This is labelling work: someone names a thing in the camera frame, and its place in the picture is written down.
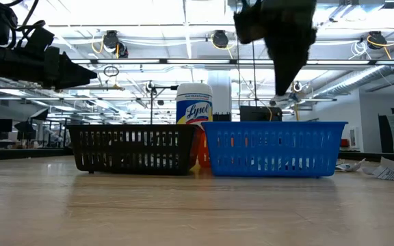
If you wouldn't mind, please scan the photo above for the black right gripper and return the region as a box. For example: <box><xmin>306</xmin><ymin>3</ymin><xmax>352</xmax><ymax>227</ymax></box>
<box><xmin>251</xmin><ymin>0</ymin><xmax>318</xmax><ymax>96</ymax></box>

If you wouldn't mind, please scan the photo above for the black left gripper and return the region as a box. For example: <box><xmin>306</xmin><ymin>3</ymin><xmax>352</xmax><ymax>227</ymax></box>
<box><xmin>0</xmin><ymin>45</ymin><xmax>99</xmax><ymax>91</ymax></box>

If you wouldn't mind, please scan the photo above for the small white packet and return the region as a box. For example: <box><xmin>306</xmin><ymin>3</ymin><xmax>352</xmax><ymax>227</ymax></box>
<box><xmin>291</xmin><ymin>157</ymin><xmax>324</xmax><ymax>171</ymax></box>
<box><xmin>251</xmin><ymin>157</ymin><xmax>287</xmax><ymax>171</ymax></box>

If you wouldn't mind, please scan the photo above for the white pad packet dark print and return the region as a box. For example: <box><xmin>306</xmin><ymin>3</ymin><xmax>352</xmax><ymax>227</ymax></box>
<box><xmin>335</xmin><ymin>159</ymin><xmax>367</xmax><ymax>172</ymax></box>
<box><xmin>360</xmin><ymin>156</ymin><xmax>394</xmax><ymax>181</ymax></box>

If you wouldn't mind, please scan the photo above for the black equipment box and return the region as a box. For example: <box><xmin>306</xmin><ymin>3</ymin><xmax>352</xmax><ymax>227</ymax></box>
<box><xmin>239</xmin><ymin>105</ymin><xmax>283</xmax><ymax>122</ymax></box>

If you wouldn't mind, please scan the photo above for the blue plastic basket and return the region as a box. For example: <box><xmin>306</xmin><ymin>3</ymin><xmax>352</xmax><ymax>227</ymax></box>
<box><xmin>200</xmin><ymin>121</ymin><xmax>349</xmax><ymax>178</ymax></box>

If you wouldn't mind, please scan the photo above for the white building pillar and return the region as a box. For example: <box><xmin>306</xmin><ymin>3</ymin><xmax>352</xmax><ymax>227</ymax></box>
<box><xmin>207</xmin><ymin>70</ymin><xmax>233</xmax><ymax>115</ymax></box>

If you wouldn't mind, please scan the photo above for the black plastic basket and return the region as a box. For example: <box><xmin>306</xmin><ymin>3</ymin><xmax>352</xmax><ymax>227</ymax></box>
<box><xmin>67</xmin><ymin>123</ymin><xmax>200</xmax><ymax>176</ymax></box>

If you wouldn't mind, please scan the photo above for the white framed panel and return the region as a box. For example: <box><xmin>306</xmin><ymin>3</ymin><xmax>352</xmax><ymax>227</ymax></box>
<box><xmin>349</xmin><ymin>126</ymin><xmax>358</xmax><ymax>148</ymax></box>

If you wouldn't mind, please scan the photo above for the Lysol wipes canister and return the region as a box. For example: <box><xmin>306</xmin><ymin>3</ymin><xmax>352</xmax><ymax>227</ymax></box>
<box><xmin>175</xmin><ymin>82</ymin><xmax>214</xmax><ymax>131</ymax></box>

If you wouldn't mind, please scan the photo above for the black upright panel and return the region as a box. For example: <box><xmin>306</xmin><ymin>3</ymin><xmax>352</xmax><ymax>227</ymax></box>
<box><xmin>378</xmin><ymin>115</ymin><xmax>394</xmax><ymax>154</ymax></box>

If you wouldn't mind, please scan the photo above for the orange plastic basket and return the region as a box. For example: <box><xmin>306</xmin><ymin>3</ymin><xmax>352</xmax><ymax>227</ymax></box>
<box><xmin>196</xmin><ymin>128</ymin><xmax>212</xmax><ymax>169</ymax></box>

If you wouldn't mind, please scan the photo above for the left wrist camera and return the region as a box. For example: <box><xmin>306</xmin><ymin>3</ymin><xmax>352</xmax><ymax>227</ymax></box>
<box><xmin>22</xmin><ymin>26</ymin><xmax>55</xmax><ymax>61</ymax></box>

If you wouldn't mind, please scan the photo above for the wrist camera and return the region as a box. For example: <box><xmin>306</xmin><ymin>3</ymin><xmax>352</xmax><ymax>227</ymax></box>
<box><xmin>22</xmin><ymin>26</ymin><xmax>55</xmax><ymax>61</ymax></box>
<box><xmin>233</xmin><ymin>3</ymin><xmax>266</xmax><ymax>44</ymax></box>

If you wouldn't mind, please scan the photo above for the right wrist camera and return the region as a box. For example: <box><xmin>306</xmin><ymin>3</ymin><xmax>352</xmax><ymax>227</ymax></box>
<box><xmin>233</xmin><ymin>3</ymin><xmax>266</xmax><ymax>44</ymax></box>

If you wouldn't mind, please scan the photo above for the black ceiling cable reel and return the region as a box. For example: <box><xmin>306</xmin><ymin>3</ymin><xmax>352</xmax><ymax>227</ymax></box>
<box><xmin>211</xmin><ymin>29</ymin><xmax>230</xmax><ymax>49</ymax></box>
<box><xmin>116</xmin><ymin>41</ymin><xmax>129</xmax><ymax>58</ymax></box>
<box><xmin>367</xmin><ymin>31</ymin><xmax>388</xmax><ymax>51</ymax></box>
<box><xmin>103</xmin><ymin>29</ymin><xmax>120</xmax><ymax>49</ymax></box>

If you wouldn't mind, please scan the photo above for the yellow power cable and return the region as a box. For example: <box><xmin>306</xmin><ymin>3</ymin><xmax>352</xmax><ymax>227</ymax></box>
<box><xmin>291</xmin><ymin>81</ymin><xmax>301</xmax><ymax>122</ymax></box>

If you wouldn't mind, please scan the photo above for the black aluminium table frame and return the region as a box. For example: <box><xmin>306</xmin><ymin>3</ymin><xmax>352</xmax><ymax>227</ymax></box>
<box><xmin>0</xmin><ymin>147</ymin><xmax>394</xmax><ymax>162</ymax></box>

